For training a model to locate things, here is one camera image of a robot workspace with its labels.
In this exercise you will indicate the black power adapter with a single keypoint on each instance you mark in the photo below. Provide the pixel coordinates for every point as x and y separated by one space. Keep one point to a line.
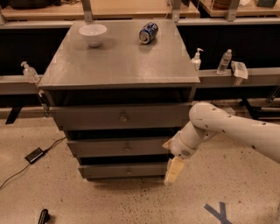
34 155

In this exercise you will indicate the crumpled white paper packet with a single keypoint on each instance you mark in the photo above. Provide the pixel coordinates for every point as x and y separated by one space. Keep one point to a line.
239 69

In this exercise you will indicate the grey metal shelf rail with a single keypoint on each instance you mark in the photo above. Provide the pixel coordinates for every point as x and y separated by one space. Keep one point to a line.
257 77

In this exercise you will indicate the white pump bottle right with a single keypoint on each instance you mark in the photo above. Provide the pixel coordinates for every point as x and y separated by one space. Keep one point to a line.
196 59

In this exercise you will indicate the black stand leg with caster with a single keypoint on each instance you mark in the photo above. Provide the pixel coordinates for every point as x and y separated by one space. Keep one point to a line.
261 113

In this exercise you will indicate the grey drawer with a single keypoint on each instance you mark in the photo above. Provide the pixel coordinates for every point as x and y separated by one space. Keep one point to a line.
110 117
117 147
109 171

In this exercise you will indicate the grey bottom drawer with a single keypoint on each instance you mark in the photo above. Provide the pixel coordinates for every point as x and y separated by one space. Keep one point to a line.
109 171

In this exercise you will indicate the white ceramic bowl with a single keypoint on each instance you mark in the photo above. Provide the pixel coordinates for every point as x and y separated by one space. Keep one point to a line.
93 34

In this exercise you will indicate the clear pump bottle left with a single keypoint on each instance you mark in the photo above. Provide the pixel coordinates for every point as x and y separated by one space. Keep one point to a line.
30 73

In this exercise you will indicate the grey wooden drawer cabinet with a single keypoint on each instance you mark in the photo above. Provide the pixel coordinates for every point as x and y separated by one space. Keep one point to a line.
121 71

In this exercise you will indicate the blue soda can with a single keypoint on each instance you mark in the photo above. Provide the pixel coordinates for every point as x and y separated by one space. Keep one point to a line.
148 33

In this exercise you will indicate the clear plastic water bottle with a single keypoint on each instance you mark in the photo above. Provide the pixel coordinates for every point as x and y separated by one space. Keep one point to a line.
224 61

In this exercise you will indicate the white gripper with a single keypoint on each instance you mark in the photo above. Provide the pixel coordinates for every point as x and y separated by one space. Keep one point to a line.
179 148

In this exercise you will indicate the wooden workbench top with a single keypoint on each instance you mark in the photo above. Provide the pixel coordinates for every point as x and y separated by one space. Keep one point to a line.
101 9

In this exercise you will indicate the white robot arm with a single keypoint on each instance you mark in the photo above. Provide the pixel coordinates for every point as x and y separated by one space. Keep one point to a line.
205 120

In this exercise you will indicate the black object bottom left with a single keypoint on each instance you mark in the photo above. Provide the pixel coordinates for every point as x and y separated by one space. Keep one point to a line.
44 217

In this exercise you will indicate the grey top drawer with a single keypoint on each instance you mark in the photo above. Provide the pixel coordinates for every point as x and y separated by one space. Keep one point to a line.
110 117

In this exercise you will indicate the grey middle drawer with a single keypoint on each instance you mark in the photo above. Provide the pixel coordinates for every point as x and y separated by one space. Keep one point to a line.
117 147

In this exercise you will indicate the black table leg left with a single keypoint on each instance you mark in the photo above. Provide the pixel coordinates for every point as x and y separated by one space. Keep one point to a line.
13 115

